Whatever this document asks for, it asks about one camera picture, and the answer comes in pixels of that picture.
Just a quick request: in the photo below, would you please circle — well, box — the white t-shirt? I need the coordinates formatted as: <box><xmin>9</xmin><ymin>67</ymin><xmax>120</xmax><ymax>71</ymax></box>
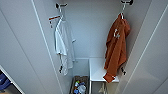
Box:
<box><xmin>54</xmin><ymin>18</ymin><xmax>77</xmax><ymax>76</ymax></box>

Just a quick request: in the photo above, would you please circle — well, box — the blue cloth item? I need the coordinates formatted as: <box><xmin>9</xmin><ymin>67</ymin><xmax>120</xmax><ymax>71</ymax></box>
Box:
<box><xmin>0</xmin><ymin>72</ymin><xmax>12</xmax><ymax>92</ymax></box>

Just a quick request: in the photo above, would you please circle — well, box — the black wardrobe hook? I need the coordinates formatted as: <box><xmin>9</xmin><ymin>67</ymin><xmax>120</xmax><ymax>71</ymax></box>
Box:
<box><xmin>120</xmin><ymin>0</ymin><xmax>134</xmax><ymax>6</ymax></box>
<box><xmin>54</xmin><ymin>2</ymin><xmax>68</xmax><ymax>10</ymax></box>

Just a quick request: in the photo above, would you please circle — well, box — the white bag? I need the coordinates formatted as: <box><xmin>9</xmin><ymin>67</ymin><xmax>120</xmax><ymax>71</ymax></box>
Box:
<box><xmin>77</xmin><ymin>83</ymin><xmax>87</xmax><ymax>94</ymax></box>

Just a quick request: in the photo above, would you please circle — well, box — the white wardrobe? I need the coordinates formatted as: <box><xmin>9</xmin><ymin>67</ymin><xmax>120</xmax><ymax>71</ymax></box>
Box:
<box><xmin>31</xmin><ymin>0</ymin><xmax>155</xmax><ymax>94</ymax></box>

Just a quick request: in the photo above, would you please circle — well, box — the white wardrobe shelf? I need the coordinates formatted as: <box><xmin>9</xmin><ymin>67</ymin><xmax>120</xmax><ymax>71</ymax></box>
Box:
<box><xmin>89</xmin><ymin>57</ymin><xmax>120</xmax><ymax>84</ymax></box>

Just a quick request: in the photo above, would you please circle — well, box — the orange hoodie with white print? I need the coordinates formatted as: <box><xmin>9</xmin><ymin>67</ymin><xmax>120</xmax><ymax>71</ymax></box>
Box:
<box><xmin>102</xmin><ymin>13</ymin><xmax>132</xmax><ymax>84</ymax></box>

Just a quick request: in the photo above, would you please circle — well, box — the brown storage basket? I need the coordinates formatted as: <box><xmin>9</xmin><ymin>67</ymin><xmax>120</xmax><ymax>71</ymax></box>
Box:
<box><xmin>68</xmin><ymin>74</ymin><xmax>90</xmax><ymax>94</ymax></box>

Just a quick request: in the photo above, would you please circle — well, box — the orange bar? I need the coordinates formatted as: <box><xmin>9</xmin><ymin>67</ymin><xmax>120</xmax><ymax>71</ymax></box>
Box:
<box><xmin>48</xmin><ymin>14</ymin><xmax>63</xmax><ymax>22</ymax></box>

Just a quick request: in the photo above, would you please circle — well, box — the small blue item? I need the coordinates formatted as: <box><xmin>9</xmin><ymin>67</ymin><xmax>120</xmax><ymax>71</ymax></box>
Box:
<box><xmin>73</xmin><ymin>88</ymin><xmax>80</xmax><ymax>94</ymax></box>

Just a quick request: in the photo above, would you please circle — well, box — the white wardrobe door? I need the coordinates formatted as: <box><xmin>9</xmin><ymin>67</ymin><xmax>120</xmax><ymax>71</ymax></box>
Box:
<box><xmin>0</xmin><ymin>0</ymin><xmax>64</xmax><ymax>94</ymax></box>
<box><xmin>116</xmin><ymin>0</ymin><xmax>168</xmax><ymax>94</ymax></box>

